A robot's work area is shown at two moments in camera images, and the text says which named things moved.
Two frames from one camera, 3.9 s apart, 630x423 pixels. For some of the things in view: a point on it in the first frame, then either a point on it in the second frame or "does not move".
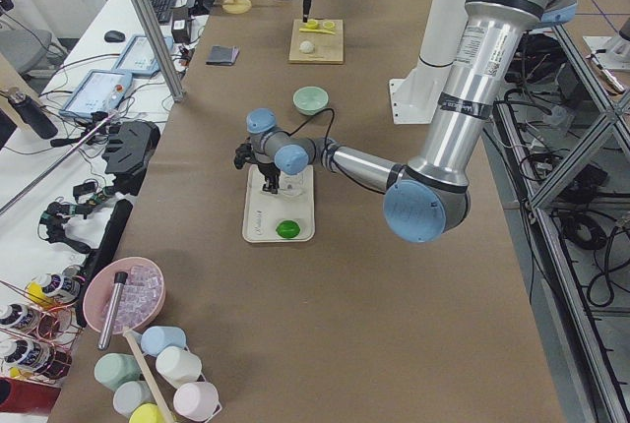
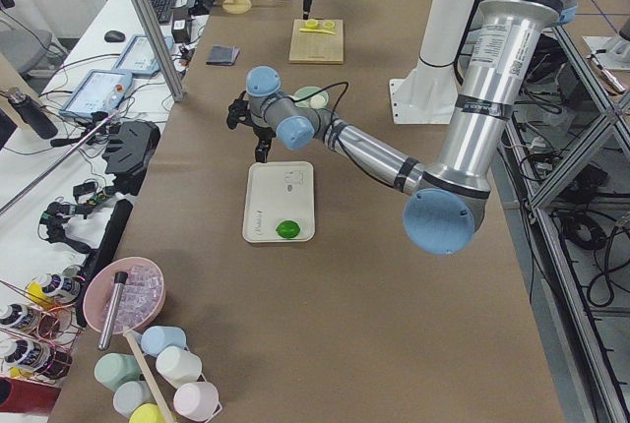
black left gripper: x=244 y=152 → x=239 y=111
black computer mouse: x=114 y=36 does not move
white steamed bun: x=306 y=47 → x=318 y=101
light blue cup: x=157 y=338 does not move
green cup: x=115 y=369 does not move
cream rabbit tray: x=263 y=211 does not move
